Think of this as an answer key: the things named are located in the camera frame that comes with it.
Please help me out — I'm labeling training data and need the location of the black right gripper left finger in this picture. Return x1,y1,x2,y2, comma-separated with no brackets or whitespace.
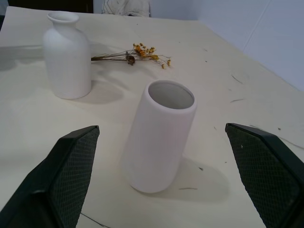
0,125,100,228

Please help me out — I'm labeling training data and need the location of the white cylinder vase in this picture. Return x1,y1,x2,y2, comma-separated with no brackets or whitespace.
120,80,198,193

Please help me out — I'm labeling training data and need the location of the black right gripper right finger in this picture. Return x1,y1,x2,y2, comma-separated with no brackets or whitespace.
225,123,304,228

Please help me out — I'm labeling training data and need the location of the white bottle-shaped vase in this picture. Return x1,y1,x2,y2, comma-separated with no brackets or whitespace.
42,12,93,100

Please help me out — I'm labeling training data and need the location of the white patterned cloth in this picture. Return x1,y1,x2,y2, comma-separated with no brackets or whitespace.
101,0,151,18

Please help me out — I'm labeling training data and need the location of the dried yellow flower bunch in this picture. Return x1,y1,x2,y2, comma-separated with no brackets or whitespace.
91,42,172,70

